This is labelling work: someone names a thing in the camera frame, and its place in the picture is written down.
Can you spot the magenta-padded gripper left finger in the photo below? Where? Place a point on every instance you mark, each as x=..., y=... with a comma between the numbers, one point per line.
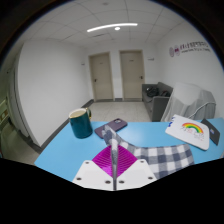
x=95, y=173

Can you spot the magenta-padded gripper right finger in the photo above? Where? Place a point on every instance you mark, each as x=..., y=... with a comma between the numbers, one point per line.
x=135, y=173

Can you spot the grey white checked towel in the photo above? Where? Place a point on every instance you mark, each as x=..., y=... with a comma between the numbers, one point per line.
x=163, y=160

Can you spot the dark green mug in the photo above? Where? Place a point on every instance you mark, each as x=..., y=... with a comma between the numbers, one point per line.
x=81, y=125

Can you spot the purple smartphone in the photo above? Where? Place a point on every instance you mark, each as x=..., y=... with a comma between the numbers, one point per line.
x=116, y=125

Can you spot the white pad with rainbow print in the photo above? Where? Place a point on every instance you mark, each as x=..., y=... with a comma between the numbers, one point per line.
x=188, y=131

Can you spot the grey sofa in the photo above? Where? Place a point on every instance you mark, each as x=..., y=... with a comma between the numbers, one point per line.
x=156, y=105

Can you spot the black bag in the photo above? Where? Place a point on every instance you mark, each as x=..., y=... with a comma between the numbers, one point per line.
x=152, y=91

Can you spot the black flat notebook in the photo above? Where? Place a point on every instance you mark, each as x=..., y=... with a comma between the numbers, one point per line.
x=212, y=131

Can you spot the white cloth-covered furniture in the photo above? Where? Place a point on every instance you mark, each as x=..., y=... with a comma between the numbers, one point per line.
x=186, y=98

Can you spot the beige door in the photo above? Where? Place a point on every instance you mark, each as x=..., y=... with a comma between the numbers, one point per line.
x=101, y=76
x=132, y=75

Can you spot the small round ceiling light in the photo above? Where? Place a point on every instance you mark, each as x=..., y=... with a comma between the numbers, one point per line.
x=117, y=28

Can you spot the long ceiling light strip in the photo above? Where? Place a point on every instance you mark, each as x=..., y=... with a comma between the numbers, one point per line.
x=111, y=26

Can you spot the wall sign with lettering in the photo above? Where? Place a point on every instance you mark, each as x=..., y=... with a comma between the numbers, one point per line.
x=190, y=49

